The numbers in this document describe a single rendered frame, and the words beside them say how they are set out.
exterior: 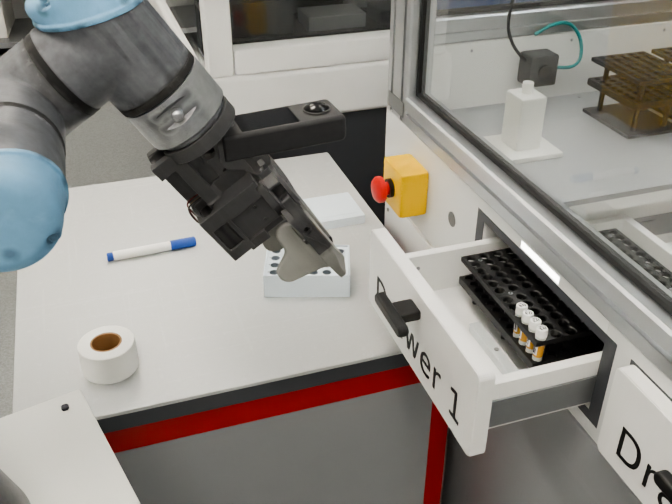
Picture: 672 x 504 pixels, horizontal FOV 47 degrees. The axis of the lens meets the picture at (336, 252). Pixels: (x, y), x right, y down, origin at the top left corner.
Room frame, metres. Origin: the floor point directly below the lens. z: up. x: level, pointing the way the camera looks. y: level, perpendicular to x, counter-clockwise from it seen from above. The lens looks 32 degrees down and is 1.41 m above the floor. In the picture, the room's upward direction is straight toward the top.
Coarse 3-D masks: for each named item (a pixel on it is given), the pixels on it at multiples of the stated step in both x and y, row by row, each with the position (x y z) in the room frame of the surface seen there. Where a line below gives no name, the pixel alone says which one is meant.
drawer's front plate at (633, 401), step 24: (624, 384) 0.55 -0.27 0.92; (648, 384) 0.53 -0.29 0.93; (624, 408) 0.54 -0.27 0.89; (648, 408) 0.51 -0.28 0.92; (600, 432) 0.56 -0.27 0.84; (648, 432) 0.51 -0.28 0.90; (624, 456) 0.52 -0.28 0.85; (648, 456) 0.50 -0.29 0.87; (624, 480) 0.52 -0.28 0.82; (648, 480) 0.49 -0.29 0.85
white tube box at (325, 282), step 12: (276, 252) 0.98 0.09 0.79; (348, 252) 0.97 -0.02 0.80; (276, 264) 0.94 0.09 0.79; (348, 264) 0.93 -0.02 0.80; (264, 276) 0.91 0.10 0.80; (276, 276) 0.91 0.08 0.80; (312, 276) 0.91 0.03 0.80; (324, 276) 0.91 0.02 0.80; (336, 276) 0.91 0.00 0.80; (348, 276) 0.91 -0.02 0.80; (264, 288) 0.91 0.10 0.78; (276, 288) 0.91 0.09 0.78; (288, 288) 0.91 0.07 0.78; (300, 288) 0.91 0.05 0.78; (312, 288) 0.91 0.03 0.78; (324, 288) 0.91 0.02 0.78; (336, 288) 0.91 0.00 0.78; (348, 288) 0.91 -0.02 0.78
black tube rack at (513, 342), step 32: (480, 256) 0.80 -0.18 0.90; (512, 256) 0.80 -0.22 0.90; (480, 288) 0.77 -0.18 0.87; (512, 288) 0.74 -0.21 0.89; (544, 288) 0.73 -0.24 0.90; (512, 320) 0.71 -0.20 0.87; (544, 320) 0.67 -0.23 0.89; (576, 320) 0.67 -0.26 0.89; (544, 352) 0.65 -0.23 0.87; (576, 352) 0.65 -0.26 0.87
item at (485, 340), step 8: (472, 328) 0.72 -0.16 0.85; (480, 328) 0.72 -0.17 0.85; (480, 336) 0.70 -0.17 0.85; (488, 336) 0.70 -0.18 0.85; (480, 344) 0.70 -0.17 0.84; (488, 344) 0.69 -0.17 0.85; (496, 344) 0.69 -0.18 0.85; (488, 352) 0.68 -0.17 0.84; (496, 352) 0.68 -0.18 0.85; (504, 352) 0.68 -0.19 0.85; (496, 360) 0.67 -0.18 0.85; (504, 360) 0.66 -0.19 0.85; (504, 368) 0.65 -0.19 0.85; (512, 368) 0.65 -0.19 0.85
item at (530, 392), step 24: (480, 240) 0.84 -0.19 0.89; (432, 264) 0.81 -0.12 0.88; (456, 264) 0.82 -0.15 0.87; (432, 288) 0.81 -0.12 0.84; (456, 288) 0.82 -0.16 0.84; (456, 312) 0.77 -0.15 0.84; (480, 312) 0.77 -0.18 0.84; (576, 360) 0.61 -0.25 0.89; (504, 384) 0.57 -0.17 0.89; (528, 384) 0.58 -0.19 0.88; (552, 384) 0.59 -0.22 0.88; (576, 384) 0.60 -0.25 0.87; (504, 408) 0.57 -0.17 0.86; (528, 408) 0.58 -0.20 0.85; (552, 408) 0.59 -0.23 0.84
